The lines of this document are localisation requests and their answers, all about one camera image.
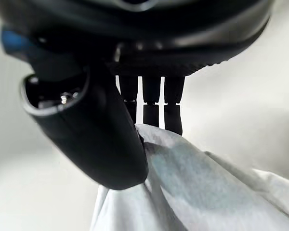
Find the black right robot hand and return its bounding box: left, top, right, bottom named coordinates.
left=0, top=0, right=273, bottom=191

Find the white cloth garment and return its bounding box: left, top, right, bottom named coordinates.
left=89, top=123, right=289, bottom=231

